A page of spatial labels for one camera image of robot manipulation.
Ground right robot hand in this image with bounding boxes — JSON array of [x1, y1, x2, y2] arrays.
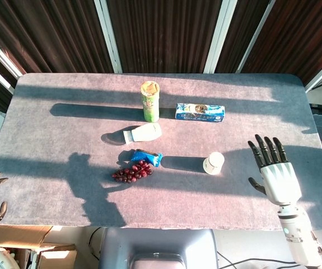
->
[[247, 134, 302, 206]]

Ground white paper cup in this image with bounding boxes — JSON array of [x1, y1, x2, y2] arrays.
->
[[203, 151, 225, 176]]

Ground cardboard box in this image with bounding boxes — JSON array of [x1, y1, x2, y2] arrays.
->
[[0, 224, 77, 269]]

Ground grey table cloth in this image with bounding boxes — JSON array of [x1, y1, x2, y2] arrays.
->
[[0, 72, 322, 231]]

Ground blue cookie box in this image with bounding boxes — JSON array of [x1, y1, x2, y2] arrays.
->
[[175, 103, 226, 123]]

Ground blue snack wrapper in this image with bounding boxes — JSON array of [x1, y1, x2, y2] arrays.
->
[[130, 149, 164, 168]]

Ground grey robot torso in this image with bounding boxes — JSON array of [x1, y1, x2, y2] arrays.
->
[[98, 227, 220, 269]]

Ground white plastic bottle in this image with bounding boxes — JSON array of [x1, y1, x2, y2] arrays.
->
[[123, 122, 162, 145]]

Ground red grape bunch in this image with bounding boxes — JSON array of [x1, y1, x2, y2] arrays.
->
[[111, 160, 154, 184]]

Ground green chip canister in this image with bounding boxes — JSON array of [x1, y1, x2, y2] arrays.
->
[[139, 80, 161, 123]]

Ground black cable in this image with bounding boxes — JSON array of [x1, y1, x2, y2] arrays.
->
[[216, 251, 322, 269]]

